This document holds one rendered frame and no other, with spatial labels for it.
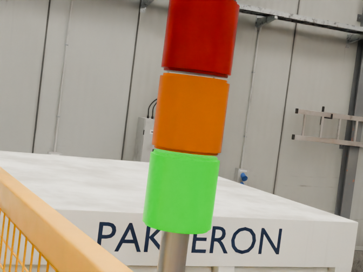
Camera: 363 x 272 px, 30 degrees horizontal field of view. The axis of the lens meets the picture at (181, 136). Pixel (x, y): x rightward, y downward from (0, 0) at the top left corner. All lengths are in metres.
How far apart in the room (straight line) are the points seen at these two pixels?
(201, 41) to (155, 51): 8.05
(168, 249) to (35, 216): 0.36
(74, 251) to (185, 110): 0.25
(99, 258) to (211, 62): 0.24
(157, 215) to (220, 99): 0.09
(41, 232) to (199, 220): 0.35
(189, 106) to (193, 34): 0.05
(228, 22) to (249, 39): 8.56
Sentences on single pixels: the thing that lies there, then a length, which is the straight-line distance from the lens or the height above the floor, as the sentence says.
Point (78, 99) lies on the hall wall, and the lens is 8.25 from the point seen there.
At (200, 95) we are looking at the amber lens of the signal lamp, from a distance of 0.46.
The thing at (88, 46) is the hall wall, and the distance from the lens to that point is 8.27.
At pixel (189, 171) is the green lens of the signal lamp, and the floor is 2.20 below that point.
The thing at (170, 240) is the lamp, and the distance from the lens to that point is 0.48.
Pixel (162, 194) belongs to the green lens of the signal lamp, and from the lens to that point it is 0.46.
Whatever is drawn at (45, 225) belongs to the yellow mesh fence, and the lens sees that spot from 0.78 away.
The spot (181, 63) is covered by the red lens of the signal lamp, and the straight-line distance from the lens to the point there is 0.46.
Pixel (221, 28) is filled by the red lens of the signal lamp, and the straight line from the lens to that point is 0.46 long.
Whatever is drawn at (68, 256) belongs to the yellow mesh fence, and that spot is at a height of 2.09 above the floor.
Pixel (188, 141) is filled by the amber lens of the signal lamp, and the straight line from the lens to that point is 0.46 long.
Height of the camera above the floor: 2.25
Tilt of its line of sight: 3 degrees down
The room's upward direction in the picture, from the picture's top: 7 degrees clockwise
